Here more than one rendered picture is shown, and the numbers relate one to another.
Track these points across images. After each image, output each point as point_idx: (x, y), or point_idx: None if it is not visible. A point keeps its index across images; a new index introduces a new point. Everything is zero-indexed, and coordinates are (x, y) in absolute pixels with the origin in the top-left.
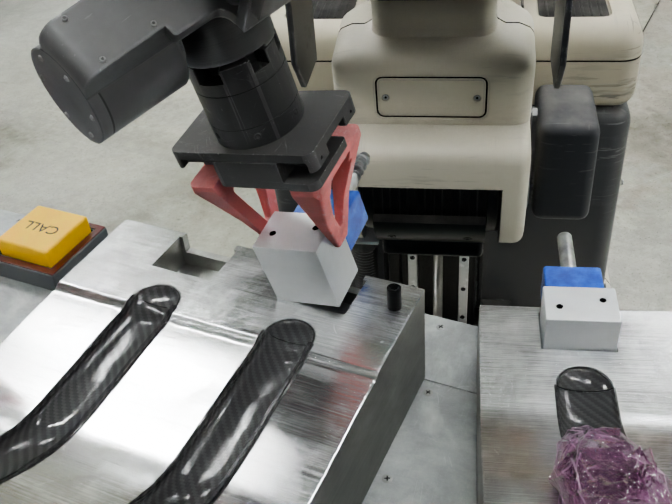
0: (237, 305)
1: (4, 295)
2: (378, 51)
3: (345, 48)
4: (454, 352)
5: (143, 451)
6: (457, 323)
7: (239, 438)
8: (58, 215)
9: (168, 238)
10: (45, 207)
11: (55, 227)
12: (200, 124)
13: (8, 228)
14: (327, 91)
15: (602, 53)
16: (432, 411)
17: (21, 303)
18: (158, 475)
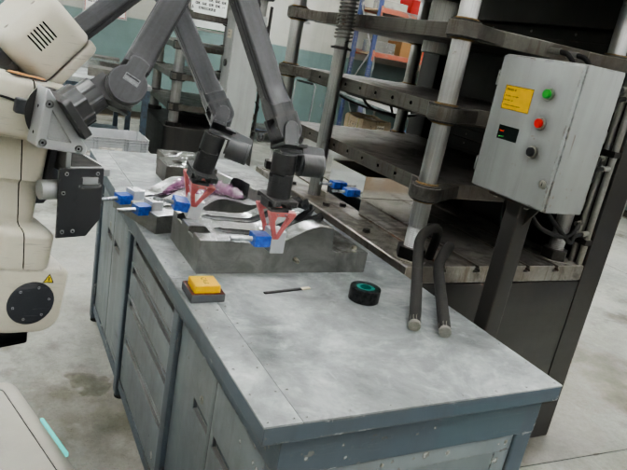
0: (207, 222)
1: (228, 296)
2: (41, 225)
3: (43, 230)
4: (157, 236)
5: (250, 225)
6: (146, 237)
7: (233, 220)
8: (195, 280)
9: (199, 233)
10: (195, 283)
11: (201, 278)
12: (208, 176)
13: (202, 311)
14: (188, 161)
15: None
16: None
17: (226, 291)
18: (252, 222)
